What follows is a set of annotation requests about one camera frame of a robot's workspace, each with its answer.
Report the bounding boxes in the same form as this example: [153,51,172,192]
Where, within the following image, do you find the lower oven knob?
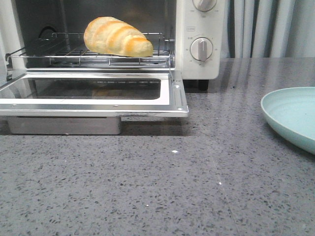
[190,37,213,61]

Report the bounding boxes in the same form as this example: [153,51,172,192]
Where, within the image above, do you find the wire oven rack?
[5,32,175,69]

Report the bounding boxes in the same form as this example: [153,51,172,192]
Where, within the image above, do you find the light blue plate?
[261,87,315,154]

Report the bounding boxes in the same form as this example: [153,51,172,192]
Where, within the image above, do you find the white toaster oven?
[0,0,226,90]

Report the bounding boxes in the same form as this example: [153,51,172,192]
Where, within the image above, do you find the oven knob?
[190,37,213,61]
[192,0,217,12]

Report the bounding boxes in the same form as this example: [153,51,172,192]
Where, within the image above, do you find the striped bread roll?
[84,17,154,58]

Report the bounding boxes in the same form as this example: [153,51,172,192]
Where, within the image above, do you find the upper oven knob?
[192,0,217,12]

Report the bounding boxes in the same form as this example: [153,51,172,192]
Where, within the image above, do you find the oven glass door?
[0,69,189,135]

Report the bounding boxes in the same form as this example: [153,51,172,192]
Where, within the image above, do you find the grey curtain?
[221,0,315,59]

